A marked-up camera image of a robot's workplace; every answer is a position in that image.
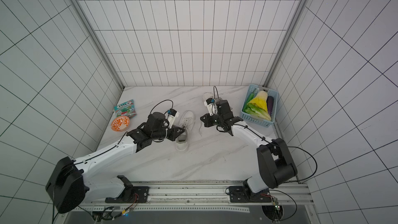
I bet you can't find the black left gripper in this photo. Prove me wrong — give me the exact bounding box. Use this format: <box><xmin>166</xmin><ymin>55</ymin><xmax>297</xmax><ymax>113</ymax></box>
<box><xmin>153</xmin><ymin>124</ymin><xmax>184</xmax><ymax>142</ymax></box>

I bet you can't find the white sneaker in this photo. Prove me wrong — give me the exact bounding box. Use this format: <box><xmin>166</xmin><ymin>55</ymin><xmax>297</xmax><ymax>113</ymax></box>
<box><xmin>175</xmin><ymin>111</ymin><xmax>197</xmax><ymax>152</ymax></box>
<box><xmin>203</xmin><ymin>92</ymin><xmax>216</xmax><ymax>116</ymax></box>

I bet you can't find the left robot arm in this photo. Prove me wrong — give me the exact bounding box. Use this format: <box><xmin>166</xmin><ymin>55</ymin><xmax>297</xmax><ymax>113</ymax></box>
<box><xmin>46</xmin><ymin>109</ymin><xmax>185</xmax><ymax>214</ymax></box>

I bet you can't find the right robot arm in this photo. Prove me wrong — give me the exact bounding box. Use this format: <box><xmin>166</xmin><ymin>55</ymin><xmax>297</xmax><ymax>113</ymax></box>
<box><xmin>201</xmin><ymin>97</ymin><xmax>297</xmax><ymax>194</ymax></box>

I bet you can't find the green lettuce toy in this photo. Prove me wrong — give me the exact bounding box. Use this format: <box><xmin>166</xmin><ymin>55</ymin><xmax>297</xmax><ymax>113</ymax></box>
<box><xmin>243</xmin><ymin>103</ymin><xmax>272</xmax><ymax>121</ymax></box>

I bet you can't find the green chili pepper toy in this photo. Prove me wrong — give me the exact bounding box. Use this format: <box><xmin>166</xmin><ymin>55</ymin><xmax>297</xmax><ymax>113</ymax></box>
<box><xmin>245</xmin><ymin>90</ymin><xmax>258</xmax><ymax>105</ymax></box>

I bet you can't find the green snack packet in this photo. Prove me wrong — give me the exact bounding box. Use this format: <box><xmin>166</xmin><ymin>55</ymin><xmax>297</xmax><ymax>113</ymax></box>
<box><xmin>114</xmin><ymin>100</ymin><xmax>136</xmax><ymax>118</ymax></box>

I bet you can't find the orange patterned bowl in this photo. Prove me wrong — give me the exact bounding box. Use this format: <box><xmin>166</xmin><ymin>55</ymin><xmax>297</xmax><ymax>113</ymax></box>
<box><xmin>110</xmin><ymin>116</ymin><xmax>130</xmax><ymax>132</ymax></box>

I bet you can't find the purple eggplant toy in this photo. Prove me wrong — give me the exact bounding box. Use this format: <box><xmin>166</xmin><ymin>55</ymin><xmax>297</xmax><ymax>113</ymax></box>
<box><xmin>266</xmin><ymin>96</ymin><xmax>274</xmax><ymax>116</ymax></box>

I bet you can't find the light blue plastic basket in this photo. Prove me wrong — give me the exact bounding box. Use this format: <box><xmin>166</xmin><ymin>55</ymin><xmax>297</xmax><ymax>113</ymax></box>
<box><xmin>240</xmin><ymin>84</ymin><xmax>279</xmax><ymax>127</ymax></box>

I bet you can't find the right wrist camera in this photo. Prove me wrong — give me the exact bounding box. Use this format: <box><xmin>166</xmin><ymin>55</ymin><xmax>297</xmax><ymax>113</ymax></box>
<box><xmin>204</xmin><ymin>98</ymin><xmax>217</xmax><ymax>116</ymax></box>

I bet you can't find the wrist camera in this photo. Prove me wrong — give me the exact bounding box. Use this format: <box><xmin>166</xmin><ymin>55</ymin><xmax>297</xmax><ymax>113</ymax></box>
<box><xmin>167</xmin><ymin>108</ymin><xmax>179</xmax><ymax>129</ymax></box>
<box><xmin>204</xmin><ymin>98</ymin><xmax>217</xmax><ymax>116</ymax></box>

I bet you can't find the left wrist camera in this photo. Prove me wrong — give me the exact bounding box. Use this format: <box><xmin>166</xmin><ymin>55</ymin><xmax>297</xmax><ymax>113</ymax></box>
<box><xmin>167</xmin><ymin>108</ymin><xmax>179</xmax><ymax>129</ymax></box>

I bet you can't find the aluminium mounting rail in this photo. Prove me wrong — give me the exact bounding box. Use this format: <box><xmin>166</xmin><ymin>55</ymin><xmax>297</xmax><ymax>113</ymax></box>
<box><xmin>75</xmin><ymin>181</ymin><xmax>314</xmax><ymax>214</ymax></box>

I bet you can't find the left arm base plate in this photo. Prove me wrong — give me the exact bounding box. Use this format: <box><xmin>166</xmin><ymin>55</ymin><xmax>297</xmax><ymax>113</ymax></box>
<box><xmin>105</xmin><ymin>186</ymin><xmax>150</xmax><ymax>204</ymax></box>

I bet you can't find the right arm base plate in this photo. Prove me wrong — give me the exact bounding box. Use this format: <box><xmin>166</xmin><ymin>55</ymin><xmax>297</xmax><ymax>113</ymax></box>
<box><xmin>226</xmin><ymin>186</ymin><xmax>272</xmax><ymax>203</ymax></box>

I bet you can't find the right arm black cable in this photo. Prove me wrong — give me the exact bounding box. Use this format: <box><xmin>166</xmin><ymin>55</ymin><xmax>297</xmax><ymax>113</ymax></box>
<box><xmin>264</xmin><ymin>146</ymin><xmax>318</xmax><ymax>222</ymax></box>

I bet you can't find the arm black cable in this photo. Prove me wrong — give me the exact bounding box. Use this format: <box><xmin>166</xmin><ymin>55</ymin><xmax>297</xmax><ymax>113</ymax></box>
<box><xmin>51</xmin><ymin>192</ymin><xmax>139</xmax><ymax>224</ymax></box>
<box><xmin>264</xmin><ymin>146</ymin><xmax>318</xmax><ymax>222</ymax></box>

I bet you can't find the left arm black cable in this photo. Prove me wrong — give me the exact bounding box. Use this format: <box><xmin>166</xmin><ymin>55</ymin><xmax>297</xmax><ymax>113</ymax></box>
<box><xmin>51</xmin><ymin>192</ymin><xmax>139</xmax><ymax>224</ymax></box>

